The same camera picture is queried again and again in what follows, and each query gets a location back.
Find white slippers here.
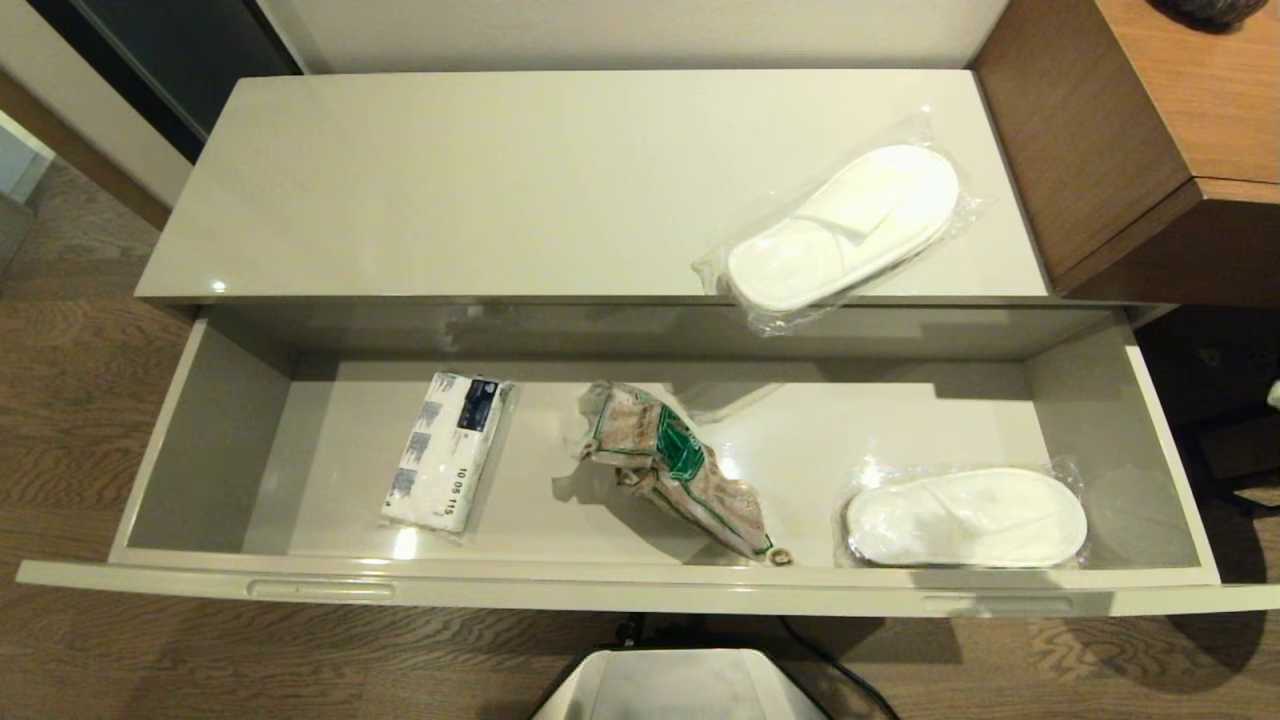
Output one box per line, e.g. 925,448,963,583
691,108,983,338
834,458,1092,572

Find green brown snack bag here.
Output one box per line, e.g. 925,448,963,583
568,379,797,570

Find glossy white cabinet drawer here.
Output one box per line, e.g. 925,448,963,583
18,300,1280,618

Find silver and black robot base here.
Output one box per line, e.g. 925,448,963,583
529,648,832,720

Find brown wooden side cabinet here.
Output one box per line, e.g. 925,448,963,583
972,0,1280,306

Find dark round vase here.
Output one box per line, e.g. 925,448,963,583
1145,0,1269,33

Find glossy white low cabinet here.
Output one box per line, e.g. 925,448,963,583
135,67,1181,336

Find white blue tissue pack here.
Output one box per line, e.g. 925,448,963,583
379,372,517,535

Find dark glass door panel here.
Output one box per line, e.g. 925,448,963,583
28,0,304,164

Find black base power cable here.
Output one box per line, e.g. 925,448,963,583
614,615,902,720

